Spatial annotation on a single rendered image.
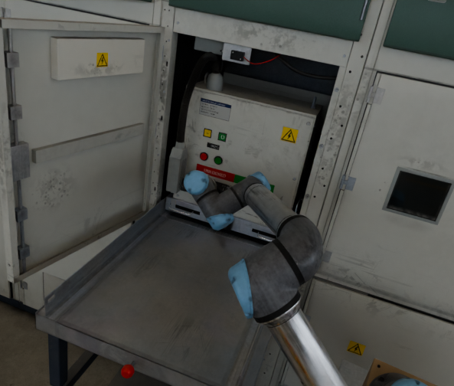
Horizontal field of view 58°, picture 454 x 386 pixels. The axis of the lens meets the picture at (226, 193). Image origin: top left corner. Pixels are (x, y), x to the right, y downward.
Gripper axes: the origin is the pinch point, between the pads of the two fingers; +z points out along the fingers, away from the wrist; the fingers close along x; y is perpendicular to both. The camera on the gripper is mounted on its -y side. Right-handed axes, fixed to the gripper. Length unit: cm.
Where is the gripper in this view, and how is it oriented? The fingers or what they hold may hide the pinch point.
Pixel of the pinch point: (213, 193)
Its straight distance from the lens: 157.2
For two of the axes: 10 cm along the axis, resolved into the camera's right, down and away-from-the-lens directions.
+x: 2.9, -9.6, 0.6
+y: 9.4, 2.7, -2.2
